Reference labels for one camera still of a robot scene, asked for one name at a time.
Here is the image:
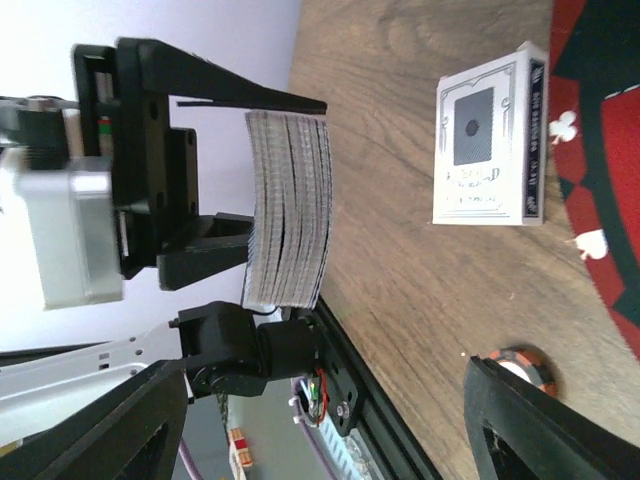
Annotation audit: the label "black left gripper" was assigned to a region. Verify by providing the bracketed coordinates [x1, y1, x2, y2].
[73, 37, 327, 291]

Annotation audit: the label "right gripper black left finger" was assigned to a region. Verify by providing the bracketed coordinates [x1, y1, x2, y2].
[1, 360, 188, 479]

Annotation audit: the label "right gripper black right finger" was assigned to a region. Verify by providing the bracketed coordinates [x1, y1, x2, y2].
[464, 356, 639, 479]

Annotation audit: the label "red brown chip stack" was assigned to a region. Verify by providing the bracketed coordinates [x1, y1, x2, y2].
[489, 345, 558, 398]

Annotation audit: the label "playing card deck with box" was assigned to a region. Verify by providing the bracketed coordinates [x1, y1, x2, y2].
[242, 110, 334, 309]

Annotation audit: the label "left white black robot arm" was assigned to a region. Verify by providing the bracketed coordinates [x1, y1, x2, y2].
[1, 38, 333, 444]

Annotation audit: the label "white playing card box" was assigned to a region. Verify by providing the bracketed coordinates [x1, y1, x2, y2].
[432, 41, 549, 226]

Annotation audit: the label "round red black poker mat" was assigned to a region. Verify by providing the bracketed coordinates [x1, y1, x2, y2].
[549, 1, 639, 353]

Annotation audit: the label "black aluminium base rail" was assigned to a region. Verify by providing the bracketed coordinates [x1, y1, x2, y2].
[291, 300, 442, 479]

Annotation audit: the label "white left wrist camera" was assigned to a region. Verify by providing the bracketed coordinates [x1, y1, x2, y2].
[15, 157, 123, 310]

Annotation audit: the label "light blue slotted cable duct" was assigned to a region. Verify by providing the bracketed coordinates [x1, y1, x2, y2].
[319, 418, 383, 480]

